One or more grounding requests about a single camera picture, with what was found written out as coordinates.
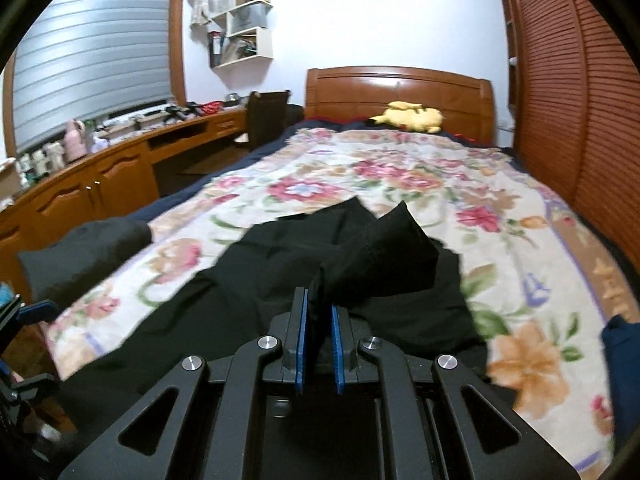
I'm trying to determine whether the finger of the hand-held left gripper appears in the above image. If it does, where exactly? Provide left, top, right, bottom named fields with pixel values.
left=20, top=300, right=55, bottom=324
left=12, top=374, right=63, bottom=399

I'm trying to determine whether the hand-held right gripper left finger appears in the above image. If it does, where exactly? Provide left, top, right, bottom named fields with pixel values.
left=57, top=287, right=308, bottom=480

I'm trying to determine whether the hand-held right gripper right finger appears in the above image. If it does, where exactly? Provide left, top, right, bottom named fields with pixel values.
left=330, top=305, right=582, bottom=480

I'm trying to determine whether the black double-breasted coat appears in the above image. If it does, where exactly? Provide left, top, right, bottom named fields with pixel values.
left=60, top=196, right=516, bottom=480

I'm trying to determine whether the dark grey garment pile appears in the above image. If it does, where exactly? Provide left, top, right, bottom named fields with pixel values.
left=17, top=217, right=153, bottom=306

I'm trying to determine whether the cardboard box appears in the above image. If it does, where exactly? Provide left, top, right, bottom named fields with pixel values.
left=0, top=157, right=18, bottom=201

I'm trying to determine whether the wooden desk with cabinets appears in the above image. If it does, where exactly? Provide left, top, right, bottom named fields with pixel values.
left=0, top=107, right=251, bottom=291

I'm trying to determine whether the pink thermos bottle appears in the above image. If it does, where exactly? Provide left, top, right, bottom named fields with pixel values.
left=64, top=119, right=87, bottom=163

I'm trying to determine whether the floral blanket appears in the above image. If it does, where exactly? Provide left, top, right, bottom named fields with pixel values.
left=42, top=127, right=640, bottom=476

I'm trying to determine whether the dark desk chair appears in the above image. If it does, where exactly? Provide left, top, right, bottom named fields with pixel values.
left=232, top=90, right=306, bottom=153

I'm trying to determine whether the yellow plush toy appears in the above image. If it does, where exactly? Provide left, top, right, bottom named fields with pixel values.
left=370, top=101, right=446, bottom=134

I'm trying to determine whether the grey window blind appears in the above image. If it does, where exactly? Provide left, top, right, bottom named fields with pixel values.
left=12, top=0, right=176, bottom=156

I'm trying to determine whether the wooden bed headboard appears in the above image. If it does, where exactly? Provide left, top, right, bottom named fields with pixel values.
left=304, top=66, right=496, bottom=143

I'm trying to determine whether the navy blue cloth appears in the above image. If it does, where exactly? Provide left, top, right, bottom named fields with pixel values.
left=600, top=314, right=640, bottom=413

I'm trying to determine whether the row of books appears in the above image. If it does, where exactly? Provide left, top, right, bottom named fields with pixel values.
left=209, top=30, right=258, bottom=66

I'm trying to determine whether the white paper bag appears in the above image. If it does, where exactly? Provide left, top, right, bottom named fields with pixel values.
left=227, top=2, right=271, bottom=36

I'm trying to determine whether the wooden louvered wardrobe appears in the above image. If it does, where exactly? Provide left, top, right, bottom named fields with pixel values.
left=492, top=0, right=640, bottom=261

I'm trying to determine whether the white wall shelf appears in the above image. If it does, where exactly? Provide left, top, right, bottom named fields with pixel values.
left=207, top=0, right=275, bottom=68

